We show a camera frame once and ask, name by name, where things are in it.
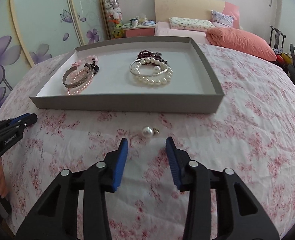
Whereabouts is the pink pearl bracelet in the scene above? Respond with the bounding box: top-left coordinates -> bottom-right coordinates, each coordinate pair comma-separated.
67,65 -> 94,96

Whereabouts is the wide silver cuff bangle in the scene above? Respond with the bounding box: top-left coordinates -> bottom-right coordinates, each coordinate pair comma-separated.
62,63 -> 94,89

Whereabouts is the black bead bracelet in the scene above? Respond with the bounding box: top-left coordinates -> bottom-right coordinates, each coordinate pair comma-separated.
87,57 -> 101,77

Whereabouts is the thin silver bangle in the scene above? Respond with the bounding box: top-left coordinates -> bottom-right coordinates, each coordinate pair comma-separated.
129,57 -> 171,77

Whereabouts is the dark red garnet bracelet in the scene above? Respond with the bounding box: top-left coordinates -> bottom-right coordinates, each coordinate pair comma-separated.
136,49 -> 164,62

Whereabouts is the white pearl bracelet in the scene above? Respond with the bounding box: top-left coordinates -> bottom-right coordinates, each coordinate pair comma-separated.
133,57 -> 175,87

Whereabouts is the pink floral tablecloth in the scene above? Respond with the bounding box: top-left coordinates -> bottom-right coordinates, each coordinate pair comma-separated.
0,44 -> 295,239

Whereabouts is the sliding wardrobe with flowers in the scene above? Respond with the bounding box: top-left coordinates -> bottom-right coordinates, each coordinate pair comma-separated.
0,0 -> 108,108

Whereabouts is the pearl earring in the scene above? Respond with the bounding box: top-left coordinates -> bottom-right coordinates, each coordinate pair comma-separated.
141,126 -> 160,138

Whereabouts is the yellow green plush toy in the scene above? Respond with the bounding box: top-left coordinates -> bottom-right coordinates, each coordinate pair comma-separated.
112,23 -> 125,38

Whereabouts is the clear tube of plush toys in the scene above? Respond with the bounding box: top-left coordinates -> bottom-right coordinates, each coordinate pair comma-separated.
103,0 -> 122,28

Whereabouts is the white mug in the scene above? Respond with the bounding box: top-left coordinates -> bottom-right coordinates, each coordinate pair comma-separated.
131,19 -> 139,28

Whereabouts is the pink bedside table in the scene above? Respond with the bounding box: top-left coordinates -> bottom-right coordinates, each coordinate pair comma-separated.
123,25 -> 155,37

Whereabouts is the grey shallow cardboard tray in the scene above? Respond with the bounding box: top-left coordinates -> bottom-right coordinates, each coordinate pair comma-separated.
30,36 -> 224,114

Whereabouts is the bed with pink sheet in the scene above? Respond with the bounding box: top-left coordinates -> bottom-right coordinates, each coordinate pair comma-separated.
154,22 -> 210,44

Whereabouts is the floral white pillow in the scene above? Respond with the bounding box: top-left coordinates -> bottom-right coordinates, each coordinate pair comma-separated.
169,17 -> 215,32

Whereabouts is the folded coral duvet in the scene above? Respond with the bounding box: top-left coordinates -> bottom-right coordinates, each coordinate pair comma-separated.
205,28 -> 277,62

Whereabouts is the beige pink headboard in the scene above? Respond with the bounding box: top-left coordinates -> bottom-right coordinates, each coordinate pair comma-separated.
154,0 -> 240,29

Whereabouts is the dark wooden chair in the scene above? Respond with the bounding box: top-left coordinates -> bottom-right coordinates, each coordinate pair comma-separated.
269,25 -> 286,50

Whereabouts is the lilac square cushion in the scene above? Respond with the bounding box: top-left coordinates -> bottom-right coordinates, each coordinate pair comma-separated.
211,10 -> 234,28

